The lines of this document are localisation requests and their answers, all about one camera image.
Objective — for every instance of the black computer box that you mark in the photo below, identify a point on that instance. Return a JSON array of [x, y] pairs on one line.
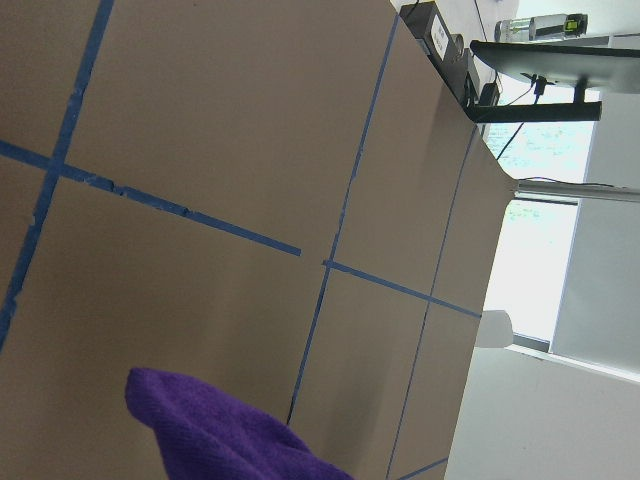
[[446, 51]]

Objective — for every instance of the clear plastic water bottle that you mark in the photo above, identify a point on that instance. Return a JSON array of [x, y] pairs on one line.
[[555, 27]]

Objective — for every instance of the purple microfibre towel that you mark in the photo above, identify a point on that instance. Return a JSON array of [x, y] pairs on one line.
[[205, 433]]

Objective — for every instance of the black monitor with stand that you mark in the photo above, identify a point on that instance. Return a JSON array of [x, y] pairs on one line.
[[579, 68]]

